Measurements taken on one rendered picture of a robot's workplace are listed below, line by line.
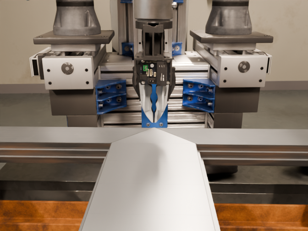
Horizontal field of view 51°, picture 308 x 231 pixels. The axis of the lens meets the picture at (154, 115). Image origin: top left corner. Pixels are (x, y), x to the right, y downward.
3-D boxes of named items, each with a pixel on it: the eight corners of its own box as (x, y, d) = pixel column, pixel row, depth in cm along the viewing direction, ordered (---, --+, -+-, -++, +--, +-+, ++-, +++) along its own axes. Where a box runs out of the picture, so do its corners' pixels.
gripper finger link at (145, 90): (138, 130, 66) (137, 86, 63) (140, 119, 72) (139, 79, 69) (153, 130, 66) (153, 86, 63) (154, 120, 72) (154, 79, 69)
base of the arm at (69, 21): (59, 31, 113) (56, 1, 109) (103, 30, 113) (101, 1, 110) (48, 36, 99) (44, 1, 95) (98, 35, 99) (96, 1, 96)
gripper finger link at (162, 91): (153, 130, 66) (153, 86, 63) (154, 120, 72) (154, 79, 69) (168, 130, 66) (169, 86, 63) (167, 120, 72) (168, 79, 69)
